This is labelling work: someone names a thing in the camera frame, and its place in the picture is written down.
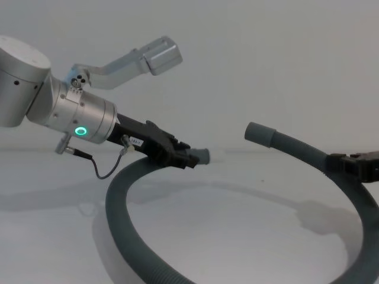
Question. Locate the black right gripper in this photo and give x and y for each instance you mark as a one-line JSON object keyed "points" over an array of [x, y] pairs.
{"points": [[370, 170]]}

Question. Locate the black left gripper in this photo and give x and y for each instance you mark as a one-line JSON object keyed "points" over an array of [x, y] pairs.
{"points": [[133, 133]]}

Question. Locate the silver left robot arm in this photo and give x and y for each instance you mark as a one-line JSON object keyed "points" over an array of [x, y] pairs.
{"points": [[35, 97]]}

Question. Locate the white table cloth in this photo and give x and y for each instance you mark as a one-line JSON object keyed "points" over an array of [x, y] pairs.
{"points": [[207, 225]]}

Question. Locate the white curtain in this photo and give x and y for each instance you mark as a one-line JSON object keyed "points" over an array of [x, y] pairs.
{"points": [[251, 59]]}

